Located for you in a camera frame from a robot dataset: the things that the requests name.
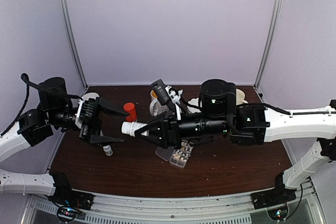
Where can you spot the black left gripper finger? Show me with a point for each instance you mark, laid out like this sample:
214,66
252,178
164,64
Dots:
98,140
103,105

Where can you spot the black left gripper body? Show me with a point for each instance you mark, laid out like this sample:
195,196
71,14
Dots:
91,124

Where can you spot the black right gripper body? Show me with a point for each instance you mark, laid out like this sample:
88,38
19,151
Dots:
210,127

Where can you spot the small white pill bottle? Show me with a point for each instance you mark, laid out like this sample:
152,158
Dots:
108,150

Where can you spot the orange pill bottle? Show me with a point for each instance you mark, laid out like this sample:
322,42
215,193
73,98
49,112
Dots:
130,108

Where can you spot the clear plastic pill organizer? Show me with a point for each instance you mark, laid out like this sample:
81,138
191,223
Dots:
166,154

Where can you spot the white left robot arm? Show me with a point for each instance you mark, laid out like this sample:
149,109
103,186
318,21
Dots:
57,110

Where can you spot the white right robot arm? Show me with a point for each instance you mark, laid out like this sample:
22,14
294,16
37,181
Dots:
217,113

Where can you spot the white pills in organizer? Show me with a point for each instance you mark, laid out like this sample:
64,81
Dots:
181,155

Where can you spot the white ceramic bowl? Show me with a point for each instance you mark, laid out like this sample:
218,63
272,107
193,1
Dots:
89,99

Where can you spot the white scalloped dish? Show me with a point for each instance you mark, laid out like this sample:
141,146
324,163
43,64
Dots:
194,102

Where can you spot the yellow-lined patterned mug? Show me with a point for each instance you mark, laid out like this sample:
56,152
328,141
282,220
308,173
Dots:
155,107

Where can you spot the white ribbed cup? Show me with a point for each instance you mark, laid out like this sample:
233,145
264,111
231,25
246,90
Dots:
240,97

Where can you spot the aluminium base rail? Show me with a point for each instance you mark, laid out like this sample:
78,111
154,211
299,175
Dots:
235,208

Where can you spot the aluminium frame post left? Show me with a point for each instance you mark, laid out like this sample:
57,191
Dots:
72,43

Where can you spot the aluminium frame post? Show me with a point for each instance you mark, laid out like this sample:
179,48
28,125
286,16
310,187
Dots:
72,43
275,14

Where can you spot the aluminium frame post right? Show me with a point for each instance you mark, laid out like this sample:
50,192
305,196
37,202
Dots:
275,14

